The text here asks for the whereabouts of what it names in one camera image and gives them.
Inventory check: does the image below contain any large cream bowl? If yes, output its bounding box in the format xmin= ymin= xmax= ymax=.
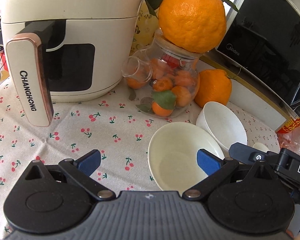
xmin=148 ymin=122 xmax=224 ymax=194

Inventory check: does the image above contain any small white bowl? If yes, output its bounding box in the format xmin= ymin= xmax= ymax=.
xmin=253 ymin=142 xmax=269 ymax=153

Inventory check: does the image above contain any clear plastic snack bag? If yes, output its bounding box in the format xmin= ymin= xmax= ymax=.
xmin=277 ymin=127 xmax=300 ymax=155

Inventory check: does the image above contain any white speckled bowl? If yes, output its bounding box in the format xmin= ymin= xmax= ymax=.
xmin=196 ymin=101 xmax=247 ymax=157

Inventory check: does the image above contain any red snack box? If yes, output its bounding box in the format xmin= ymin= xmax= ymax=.
xmin=277 ymin=118 xmax=300 ymax=134

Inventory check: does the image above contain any cherry print tablecloth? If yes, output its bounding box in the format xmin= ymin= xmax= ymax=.
xmin=0 ymin=76 xmax=282 ymax=239

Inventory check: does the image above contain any large orange on table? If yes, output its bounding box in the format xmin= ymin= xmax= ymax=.
xmin=194 ymin=69 xmax=232 ymax=108

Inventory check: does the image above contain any glass jar of tangerines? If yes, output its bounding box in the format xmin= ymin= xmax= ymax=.
xmin=122 ymin=29 xmax=200 ymax=118

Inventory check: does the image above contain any black Midea microwave oven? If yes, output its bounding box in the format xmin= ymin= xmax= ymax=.
xmin=216 ymin=0 xmax=300 ymax=117

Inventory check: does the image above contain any white Changhong air fryer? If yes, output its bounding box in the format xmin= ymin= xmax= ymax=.
xmin=1 ymin=0 xmax=142 ymax=127

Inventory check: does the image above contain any large orange on jar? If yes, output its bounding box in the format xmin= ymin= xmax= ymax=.
xmin=145 ymin=0 xmax=239 ymax=54

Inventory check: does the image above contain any yellow printed box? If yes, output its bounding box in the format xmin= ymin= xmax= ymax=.
xmin=130 ymin=0 xmax=159 ymax=55

